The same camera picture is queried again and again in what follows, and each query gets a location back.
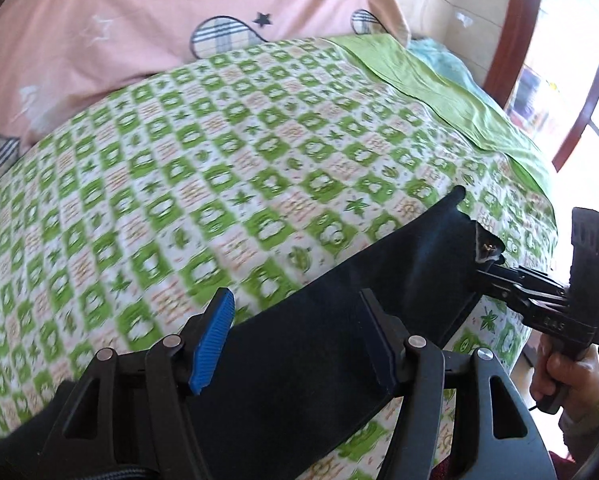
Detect person's right forearm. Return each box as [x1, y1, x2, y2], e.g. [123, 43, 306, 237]
[558, 371, 599, 467]

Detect person's right hand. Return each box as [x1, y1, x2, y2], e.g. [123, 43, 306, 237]
[529, 332, 599, 417]

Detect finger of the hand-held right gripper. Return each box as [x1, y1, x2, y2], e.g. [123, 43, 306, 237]
[475, 264, 571, 288]
[487, 282, 575, 313]

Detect plain green sheet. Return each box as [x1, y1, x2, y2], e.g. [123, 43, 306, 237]
[327, 34, 557, 196]

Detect pink patterned pillow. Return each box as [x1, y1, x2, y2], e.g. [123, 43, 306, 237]
[0, 0, 413, 188]

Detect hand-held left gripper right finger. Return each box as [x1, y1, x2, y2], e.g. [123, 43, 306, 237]
[360, 289, 553, 480]

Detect dark navy pants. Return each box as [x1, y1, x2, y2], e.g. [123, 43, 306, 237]
[0, 185, 506, 480]

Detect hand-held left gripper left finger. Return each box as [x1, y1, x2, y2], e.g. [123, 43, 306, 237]
[40, 287, 236, 480]

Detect brown wooden window frame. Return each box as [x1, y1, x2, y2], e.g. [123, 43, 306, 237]
[482, 0, 599, 172]

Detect green patterned bed sheet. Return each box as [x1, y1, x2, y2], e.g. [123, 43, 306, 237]
[0, 37, 557, 480]

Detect light blue cloth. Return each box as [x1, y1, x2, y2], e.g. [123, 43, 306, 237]
[407, 39, 505, 111]

